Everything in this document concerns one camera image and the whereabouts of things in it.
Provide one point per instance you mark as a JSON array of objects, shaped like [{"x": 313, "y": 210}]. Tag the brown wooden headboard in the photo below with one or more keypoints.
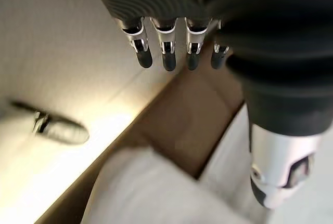
[{"x": 182, "y": 120}]

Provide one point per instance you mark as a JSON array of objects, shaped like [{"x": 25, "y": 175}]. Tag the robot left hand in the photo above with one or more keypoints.
[{"x": 260, "y": 39}]

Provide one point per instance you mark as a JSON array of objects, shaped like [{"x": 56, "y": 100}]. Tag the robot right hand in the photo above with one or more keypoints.
[{"x": 59, "y": 129}]

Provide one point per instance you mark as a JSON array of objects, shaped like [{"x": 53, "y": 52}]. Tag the white pillow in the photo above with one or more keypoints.
[
  {"x": 229, "y": 161},
  {"x": 156, "y": 190}
]

